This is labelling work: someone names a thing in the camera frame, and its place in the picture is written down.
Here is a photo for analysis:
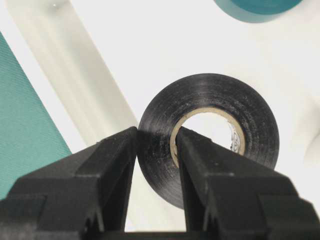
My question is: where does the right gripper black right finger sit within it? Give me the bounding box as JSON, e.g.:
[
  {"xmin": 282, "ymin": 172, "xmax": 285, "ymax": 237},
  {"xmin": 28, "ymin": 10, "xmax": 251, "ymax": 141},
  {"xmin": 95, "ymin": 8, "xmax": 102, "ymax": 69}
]
[{"xmin": 176, "ymin": 127, "xmax": 320, "ymax": 240}]

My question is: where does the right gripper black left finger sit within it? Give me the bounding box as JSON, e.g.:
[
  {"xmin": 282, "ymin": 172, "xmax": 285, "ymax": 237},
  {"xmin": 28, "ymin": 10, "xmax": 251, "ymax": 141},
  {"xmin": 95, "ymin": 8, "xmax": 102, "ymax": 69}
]
[{"xmin": 0, "ymin": 127, "xmax": 138, "ymax": 240}]

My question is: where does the black tape roll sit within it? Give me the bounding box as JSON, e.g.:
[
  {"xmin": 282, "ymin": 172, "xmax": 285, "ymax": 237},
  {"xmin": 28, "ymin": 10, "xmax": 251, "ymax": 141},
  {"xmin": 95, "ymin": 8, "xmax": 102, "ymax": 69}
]
[{"xmin": 137, "ymin": 73, "xmax": 280, "ymax": 209}]

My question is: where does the green tape roll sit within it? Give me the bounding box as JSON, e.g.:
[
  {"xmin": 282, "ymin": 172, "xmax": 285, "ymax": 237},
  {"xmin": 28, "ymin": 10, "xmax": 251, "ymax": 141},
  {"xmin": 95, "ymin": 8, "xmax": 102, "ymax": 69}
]
[{"xmin": 214, "ymin": 0, "xmax": 302, "ymax": 24}]

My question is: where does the white plastic case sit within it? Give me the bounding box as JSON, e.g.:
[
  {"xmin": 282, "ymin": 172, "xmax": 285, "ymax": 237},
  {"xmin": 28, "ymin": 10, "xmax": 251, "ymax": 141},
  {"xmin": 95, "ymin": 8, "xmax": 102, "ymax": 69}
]
[{"xmin": 0, "ymin": 0, "xmax": 320, "ymax": 232}]

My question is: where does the green table cloth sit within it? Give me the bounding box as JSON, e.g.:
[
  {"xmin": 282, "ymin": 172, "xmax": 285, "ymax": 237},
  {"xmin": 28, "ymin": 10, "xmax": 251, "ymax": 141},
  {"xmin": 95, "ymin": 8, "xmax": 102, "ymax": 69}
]
[{"xmin": 0, "ymin": 36, "xmax": 71, "ymax": 198}]

